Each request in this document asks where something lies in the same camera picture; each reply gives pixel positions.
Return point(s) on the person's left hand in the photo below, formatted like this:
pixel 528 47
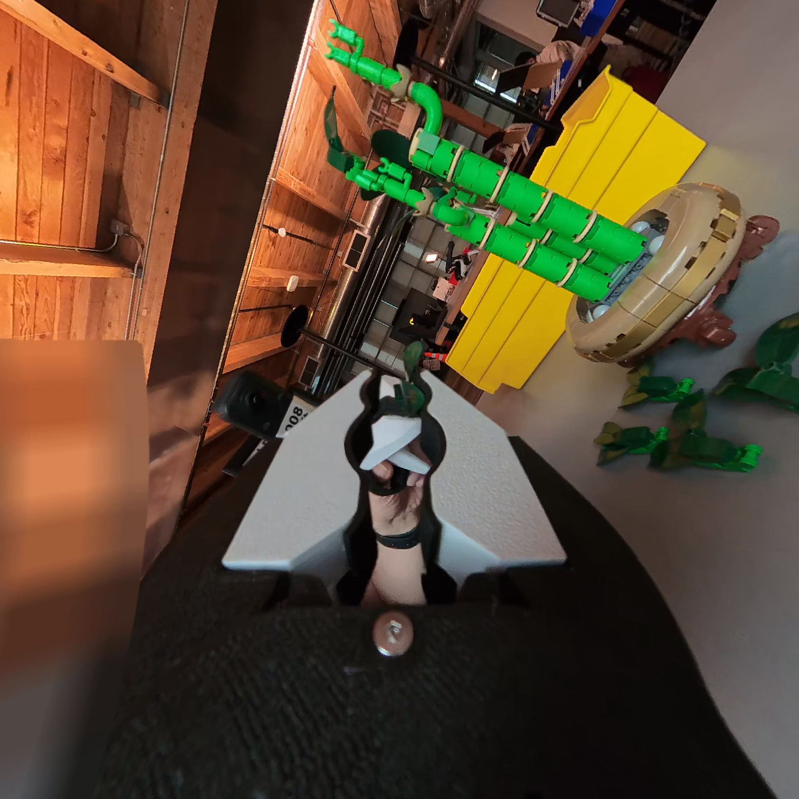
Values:
pixel 399 509

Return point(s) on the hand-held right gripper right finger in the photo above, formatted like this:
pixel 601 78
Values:
pixel 493 499

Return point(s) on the yellow plastic bin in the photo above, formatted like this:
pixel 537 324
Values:
pixel 612 143

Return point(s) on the black wristband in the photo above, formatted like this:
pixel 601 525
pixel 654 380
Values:
pixel 396 538

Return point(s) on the small orange traffic cone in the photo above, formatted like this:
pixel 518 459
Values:
pixel 435 359

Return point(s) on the white ceiling vent grille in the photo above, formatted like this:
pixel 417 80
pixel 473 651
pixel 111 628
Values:
pixel 354 249

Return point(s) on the green lego bamboo plant model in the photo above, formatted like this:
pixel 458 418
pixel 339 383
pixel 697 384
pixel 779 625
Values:
pixel 562 225

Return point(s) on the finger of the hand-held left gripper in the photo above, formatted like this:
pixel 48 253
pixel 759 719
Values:
pixel 393 443

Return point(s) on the black monitor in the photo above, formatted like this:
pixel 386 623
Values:
pixel 418 312

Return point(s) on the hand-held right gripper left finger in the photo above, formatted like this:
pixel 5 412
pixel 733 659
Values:
pixel 293 499

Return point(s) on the silver ventilation duct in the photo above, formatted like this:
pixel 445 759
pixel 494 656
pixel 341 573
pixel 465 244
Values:
pixel 349 299

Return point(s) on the person's left forearm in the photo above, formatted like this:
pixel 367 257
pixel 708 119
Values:
pixel 393 580

